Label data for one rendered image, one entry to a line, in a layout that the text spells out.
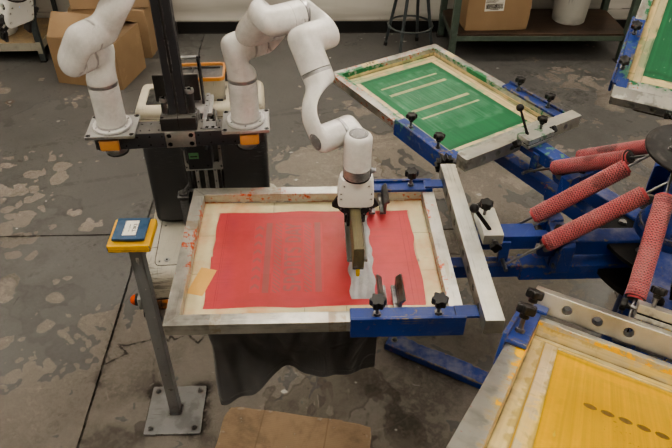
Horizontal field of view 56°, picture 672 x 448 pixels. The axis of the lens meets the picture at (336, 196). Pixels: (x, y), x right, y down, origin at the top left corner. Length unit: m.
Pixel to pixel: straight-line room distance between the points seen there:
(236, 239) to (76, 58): 0.70
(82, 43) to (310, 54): 0.66
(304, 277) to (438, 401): 1.11
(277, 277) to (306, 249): 0.14
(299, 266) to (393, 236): 0.31
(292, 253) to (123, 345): 1.31
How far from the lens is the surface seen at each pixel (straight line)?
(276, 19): 1.75
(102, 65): 2.11
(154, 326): 2.34
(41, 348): 3.15
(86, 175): 4.09
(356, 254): 1.67
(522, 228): 1.95
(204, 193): 2.11
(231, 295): 1.80
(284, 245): 1.93
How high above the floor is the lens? 2.26
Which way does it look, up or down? 38 degrees down
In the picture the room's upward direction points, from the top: 1 degrees clockwise
